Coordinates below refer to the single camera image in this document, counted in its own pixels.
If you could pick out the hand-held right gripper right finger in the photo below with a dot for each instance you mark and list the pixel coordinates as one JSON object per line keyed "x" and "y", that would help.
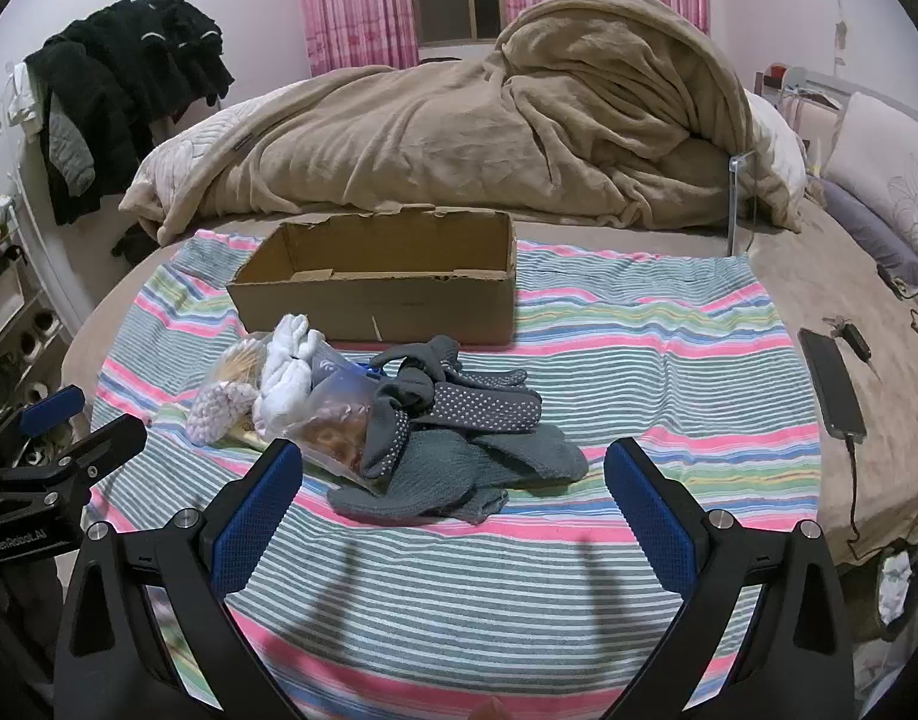
{"x": 654, "y": 517}

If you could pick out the grey garment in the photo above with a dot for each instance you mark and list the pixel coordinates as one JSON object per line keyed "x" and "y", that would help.
{"x": 70, "y": 154}

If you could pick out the clear plastic bag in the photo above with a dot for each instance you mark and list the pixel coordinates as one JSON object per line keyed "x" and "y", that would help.
{"x": 331, "y": 427}

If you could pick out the brown cardboard box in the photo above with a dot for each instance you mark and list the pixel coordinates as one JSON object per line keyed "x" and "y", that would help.
{"x": 369, "y": 307}

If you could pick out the grey dotted socks pile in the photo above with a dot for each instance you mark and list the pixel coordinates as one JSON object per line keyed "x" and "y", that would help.
{"x": 489, "y": 405}

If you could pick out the grey knit sock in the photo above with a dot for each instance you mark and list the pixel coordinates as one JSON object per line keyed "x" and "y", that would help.
{"x": 421, "y": 499}
{"x": 526, "y": 457}

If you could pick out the pink knit item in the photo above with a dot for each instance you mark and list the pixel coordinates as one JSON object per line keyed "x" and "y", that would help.
{"x": 219, "y": 409}

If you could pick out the white embroidered pillow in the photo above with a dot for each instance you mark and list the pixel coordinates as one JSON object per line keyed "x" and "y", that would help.
{"x": 886, "y": 165}

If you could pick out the purple pillow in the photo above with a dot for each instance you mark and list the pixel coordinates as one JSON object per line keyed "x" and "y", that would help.
{"x": 868, "y": 229}

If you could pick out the striped cloth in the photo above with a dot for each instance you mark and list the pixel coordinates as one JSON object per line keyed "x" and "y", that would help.
{"x": 616, "y": 375}

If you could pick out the white socks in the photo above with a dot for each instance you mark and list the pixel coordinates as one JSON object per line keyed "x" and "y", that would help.
{"x": 286, "y": 375}

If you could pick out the grey dotted sock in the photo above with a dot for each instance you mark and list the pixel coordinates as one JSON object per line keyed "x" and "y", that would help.
{"x": 388, "y": 442}

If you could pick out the bunch of keys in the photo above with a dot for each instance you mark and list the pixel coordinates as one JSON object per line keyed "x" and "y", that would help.
{"x": 853, "y": 337}

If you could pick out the pile of black clothes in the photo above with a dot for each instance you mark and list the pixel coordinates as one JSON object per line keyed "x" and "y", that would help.
{"x": 129, "y": 60}

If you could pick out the blue packet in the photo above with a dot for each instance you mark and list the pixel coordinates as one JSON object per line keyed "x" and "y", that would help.
{"x": 369, "y": 370}

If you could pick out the black smartphone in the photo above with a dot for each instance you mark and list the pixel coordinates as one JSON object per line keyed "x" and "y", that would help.
{"x": 830, "y": 382}

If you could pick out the storage rack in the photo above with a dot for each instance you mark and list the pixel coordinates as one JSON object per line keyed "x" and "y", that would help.
{"x": 13, "y": 330}

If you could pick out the beige fleece blanket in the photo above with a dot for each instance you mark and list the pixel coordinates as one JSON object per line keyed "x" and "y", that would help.
{"x": 429, "y": 142}

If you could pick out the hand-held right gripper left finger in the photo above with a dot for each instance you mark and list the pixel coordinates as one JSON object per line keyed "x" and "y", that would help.
{"x": 256, "y": 517}

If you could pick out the black cloth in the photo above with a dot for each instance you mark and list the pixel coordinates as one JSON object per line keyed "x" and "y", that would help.
{"x": 135, "y": 244}

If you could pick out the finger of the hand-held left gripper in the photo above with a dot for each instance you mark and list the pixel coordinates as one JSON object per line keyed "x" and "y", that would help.
{"x": 52, "y": 409}
{"x": 106, "y": 446}

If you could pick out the bin with white bag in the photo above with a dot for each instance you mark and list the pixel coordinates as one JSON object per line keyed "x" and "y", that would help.
{"x": 898, "y": 585}

